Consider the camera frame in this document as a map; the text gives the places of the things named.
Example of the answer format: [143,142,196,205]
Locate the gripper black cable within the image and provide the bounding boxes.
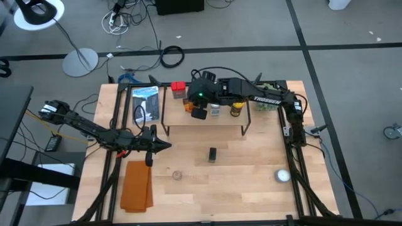
[133,104,148,130]
[190,66,254,86]

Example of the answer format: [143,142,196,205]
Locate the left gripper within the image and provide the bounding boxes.
[138,124,172,153]

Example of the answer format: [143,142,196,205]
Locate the black aluminium rig frame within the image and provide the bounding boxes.
[71,72,342,226]

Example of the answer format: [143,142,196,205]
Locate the potted green plant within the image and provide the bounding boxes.
[254,81,281,112]

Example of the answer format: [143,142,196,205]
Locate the short blue cable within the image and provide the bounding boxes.
[117,72,139,84]

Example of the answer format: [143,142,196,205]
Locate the orange taco seasoning packet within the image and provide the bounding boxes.
[183,98,196,114]

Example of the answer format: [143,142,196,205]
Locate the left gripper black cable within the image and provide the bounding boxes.
[133,104,148,130]

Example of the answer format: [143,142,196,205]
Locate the everything bagel seasoning jar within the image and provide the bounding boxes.
[209,102,222,117]

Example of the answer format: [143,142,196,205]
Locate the white box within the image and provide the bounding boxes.
[24,163,77,207]

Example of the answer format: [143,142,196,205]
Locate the yellow cable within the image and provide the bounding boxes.
[24,109,90,146]

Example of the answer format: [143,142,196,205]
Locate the long blue cable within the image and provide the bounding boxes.
[319,140,383,218]

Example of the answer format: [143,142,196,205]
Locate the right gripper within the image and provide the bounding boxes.
[187,71,219,109]

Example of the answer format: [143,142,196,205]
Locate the floor lamp with round base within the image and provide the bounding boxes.
[13,0,99,78]

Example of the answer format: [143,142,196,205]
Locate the orange folded cloth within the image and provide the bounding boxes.
[119,159,155,213]

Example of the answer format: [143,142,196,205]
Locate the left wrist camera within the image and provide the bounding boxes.
[144,151,155,168]

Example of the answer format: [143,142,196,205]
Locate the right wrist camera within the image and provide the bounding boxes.
[190,107,209,121]

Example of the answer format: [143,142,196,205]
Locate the black wire shelf rack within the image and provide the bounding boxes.
[161,83,252,137]

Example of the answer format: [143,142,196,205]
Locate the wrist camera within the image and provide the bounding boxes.
[190,107,209,121]
[144,151,155,168]

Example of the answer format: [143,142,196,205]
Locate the white power strip cable bundle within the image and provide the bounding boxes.
[100,8,130,36]

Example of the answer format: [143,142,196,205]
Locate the grey caster wheel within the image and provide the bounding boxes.
[383,123,402,141]

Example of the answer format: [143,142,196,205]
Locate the black power adapter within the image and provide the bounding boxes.
[44,134,63,153]

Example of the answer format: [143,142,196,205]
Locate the black box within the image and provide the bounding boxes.
[155,0,205,16]

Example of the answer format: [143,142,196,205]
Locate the chili onion jar yellow lid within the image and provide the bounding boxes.
[230,100,246,118]

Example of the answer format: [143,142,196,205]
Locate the coiled black cable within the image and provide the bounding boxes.
[160,45,185,69]

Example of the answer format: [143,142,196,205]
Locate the smoked paprika tin red lid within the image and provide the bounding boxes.
[170,81,187,100]

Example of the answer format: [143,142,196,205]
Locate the black desk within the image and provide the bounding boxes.
[0,83,81,226]

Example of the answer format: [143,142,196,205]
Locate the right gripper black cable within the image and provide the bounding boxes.
[190,66,254,86]

